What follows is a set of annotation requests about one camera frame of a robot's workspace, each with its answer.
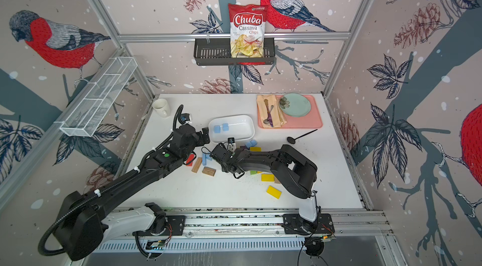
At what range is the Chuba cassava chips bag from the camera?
0.85m

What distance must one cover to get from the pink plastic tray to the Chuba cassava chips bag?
1.35ft

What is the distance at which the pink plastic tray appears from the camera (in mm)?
1067

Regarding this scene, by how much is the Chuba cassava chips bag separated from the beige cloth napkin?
348 millimetres

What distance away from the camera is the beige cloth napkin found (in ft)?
3.49
